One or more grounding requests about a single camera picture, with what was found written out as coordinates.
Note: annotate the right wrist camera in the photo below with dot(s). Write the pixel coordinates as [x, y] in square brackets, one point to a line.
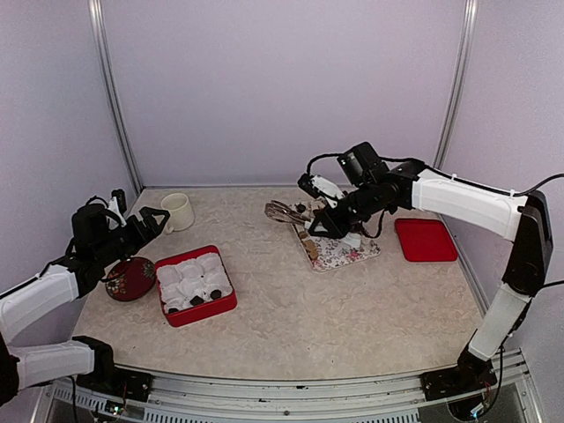
[319, 187]

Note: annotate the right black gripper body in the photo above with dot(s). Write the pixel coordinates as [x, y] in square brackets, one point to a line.
[366, 203]

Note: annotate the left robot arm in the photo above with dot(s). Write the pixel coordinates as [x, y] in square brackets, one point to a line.
[101, 237]

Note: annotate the dark dome chocolate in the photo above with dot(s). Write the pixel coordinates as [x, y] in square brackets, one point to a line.
[217, 294]

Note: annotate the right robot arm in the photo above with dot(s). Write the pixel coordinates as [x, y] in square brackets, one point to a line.
[412, 185]

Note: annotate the red box lid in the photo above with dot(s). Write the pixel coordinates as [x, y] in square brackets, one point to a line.
[425, 241]

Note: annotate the cream ceramic mug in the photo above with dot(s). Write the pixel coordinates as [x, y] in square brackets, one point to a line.
[181, 215]

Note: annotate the metal serving tongs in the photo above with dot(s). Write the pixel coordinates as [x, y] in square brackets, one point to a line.
[283, 213]

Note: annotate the front aluminium rail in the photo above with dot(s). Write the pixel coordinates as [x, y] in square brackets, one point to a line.
[389, 398]

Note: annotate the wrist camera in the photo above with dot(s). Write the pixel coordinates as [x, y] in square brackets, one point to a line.
[319, 187]
[117, 205]

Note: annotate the right aluminium frame post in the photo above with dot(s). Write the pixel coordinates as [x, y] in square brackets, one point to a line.
[456, 91]

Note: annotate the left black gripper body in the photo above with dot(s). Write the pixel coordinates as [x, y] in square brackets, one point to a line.
[128, 244]

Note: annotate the red floral round tin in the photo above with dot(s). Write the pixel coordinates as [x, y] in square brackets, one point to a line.
[131, 280]

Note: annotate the aluminium frame post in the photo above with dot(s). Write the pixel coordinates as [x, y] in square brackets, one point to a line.
[96, 13]
[456, 91]

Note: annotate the left aluminium frame post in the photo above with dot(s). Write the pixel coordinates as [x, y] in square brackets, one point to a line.
[96, 13]

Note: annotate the red chocolate box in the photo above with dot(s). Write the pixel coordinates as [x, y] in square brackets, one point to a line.
[196, 273]

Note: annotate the dark square chocolate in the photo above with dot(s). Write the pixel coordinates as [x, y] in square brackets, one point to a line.
[195, 301]

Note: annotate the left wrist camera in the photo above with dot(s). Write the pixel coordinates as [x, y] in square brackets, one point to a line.
[117, 205]

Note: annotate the floral rectangular tray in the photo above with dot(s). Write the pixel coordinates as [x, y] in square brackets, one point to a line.
[326, 254]

